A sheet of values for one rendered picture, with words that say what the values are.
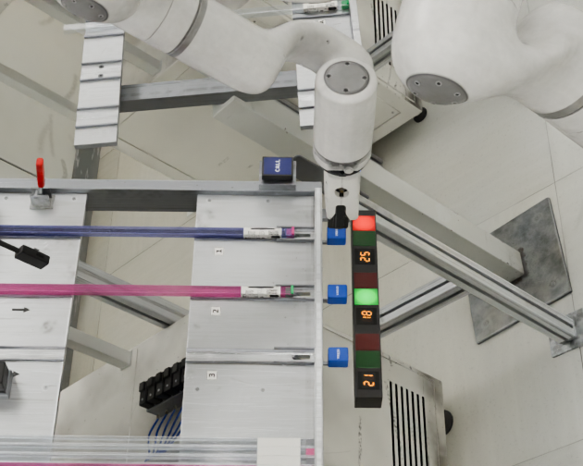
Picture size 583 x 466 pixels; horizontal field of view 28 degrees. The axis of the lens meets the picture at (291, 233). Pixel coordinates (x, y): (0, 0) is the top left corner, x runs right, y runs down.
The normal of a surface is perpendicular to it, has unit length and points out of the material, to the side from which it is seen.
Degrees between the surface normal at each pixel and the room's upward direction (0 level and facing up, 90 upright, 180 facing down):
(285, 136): 90
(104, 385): 0
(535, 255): 0
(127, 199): 90
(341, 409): 90
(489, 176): 0
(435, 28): 34
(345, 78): 48
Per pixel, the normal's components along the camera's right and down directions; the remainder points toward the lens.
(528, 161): -0.74, -0.40
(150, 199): -0.01, 0.82
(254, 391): 0.00, -0.58
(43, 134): 0.68, -0.42
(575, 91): 0.16, 0.68
